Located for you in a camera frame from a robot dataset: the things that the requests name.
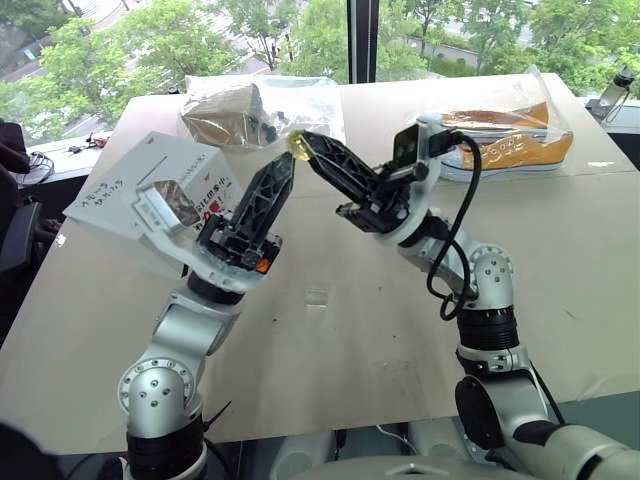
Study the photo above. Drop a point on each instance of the black office chair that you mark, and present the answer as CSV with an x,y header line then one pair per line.
x,y
20,235

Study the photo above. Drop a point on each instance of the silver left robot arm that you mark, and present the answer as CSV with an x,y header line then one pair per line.
x,y
155,395

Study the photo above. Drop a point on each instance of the white box with slot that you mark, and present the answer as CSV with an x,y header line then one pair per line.
x,y
125,200

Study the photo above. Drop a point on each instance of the gold coin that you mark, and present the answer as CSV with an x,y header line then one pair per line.
x,y
298,145

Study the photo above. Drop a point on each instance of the plastic bag with orange shoes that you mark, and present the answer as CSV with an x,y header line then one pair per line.
x,y
520,145

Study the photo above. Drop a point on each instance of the plastic bag with brown carton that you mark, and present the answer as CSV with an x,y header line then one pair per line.
x,y
225,115

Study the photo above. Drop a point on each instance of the black window frame post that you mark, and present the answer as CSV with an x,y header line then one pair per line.
x,y
362,40

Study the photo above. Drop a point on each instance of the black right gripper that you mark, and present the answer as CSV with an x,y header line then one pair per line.
x,y
372,212

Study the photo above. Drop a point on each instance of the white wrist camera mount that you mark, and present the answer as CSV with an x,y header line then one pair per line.
x,y
145,215
425,175

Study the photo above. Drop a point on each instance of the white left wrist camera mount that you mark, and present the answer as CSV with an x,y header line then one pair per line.
x,y
145,215

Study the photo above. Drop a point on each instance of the clear tape piece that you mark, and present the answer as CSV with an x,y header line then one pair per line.
x,y
318,296

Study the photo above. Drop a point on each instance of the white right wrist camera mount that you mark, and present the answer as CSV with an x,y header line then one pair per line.
x,y
425,175

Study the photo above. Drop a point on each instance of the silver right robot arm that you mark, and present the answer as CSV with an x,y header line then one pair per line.
x,y
492,270

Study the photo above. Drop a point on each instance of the small red and black parts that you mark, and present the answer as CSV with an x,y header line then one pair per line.
x,y
90,141

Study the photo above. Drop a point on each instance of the clear water bottle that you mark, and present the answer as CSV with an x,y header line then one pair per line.
x,y
616,90

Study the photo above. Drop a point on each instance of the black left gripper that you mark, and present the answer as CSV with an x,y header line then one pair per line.
x,y
240,252

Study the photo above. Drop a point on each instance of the silver robot torso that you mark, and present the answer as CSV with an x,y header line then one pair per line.
x,y
410,467

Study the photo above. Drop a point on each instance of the dark rounded shape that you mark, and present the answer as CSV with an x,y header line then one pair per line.
x,y
30,455

